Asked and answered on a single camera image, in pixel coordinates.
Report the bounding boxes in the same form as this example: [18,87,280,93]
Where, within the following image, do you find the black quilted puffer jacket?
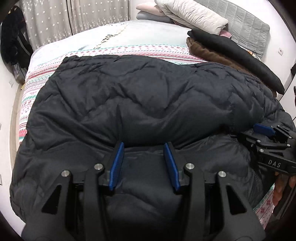
[10,55,295,226]

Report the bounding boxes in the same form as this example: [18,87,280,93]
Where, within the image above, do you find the dark hanging clothes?
[1,5,33,69]

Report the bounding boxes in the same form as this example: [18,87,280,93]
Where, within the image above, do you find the right hand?
[273,172,295,205]

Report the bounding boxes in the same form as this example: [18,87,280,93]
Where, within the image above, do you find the black folded garment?
[186,29,285,94]

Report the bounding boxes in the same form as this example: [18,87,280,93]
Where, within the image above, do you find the brown folded garment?
[186,37,285,96]

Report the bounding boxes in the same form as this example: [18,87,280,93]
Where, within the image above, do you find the grey padded headboard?
[197,0,270,58]

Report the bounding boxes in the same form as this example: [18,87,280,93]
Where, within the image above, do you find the patterned red green bedspread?
[18,44,206,143]

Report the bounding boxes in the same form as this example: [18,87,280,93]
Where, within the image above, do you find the cream folded quilt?
[155,1,228,35]

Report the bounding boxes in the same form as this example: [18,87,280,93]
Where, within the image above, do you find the grey pillow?
[136,11,174,24]

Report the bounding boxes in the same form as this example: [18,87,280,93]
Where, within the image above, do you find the pink pillow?
[136,4,166,16]

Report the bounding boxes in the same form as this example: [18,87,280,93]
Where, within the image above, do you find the grey star-dotted curtain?
[20,0,130,50]

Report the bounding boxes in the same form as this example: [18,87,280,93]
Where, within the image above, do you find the white wall socket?
[278,48,283,56]

